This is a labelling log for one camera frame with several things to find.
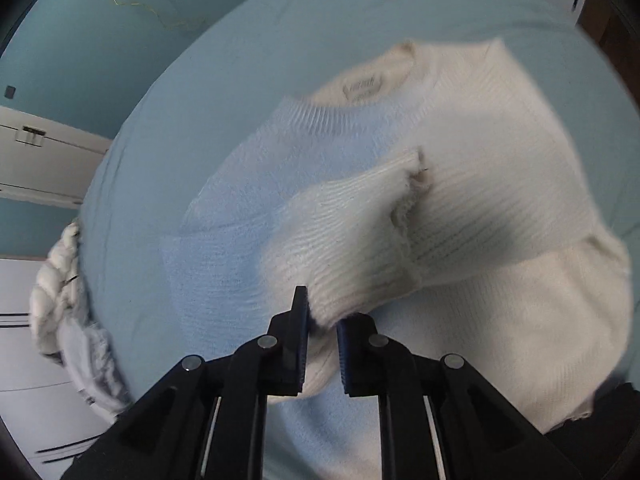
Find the white cabinet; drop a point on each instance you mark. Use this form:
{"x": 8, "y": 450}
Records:
{"x": 50, "y": 160}

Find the small dark wall plate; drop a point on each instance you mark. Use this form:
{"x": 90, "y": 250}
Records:
{"x": 9, "y": 92}

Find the light blue bed sheet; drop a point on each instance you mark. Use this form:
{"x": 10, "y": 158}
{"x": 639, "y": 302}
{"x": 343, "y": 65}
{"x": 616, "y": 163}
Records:
{"x": 300, "y": 35}

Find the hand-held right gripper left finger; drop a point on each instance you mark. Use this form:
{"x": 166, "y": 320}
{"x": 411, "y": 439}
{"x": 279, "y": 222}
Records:
{"x": 299, "y": 345}

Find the person's dark clothing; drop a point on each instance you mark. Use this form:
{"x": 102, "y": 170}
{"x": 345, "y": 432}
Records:
{"x": 600, "y": 440}

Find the white and blue knit sweater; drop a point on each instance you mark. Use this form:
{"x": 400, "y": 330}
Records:
{"x": 500, "y": 185}

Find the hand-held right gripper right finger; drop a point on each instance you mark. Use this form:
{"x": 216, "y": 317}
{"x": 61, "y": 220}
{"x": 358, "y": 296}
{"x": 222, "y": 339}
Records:
{"x": 345, "y": 357}

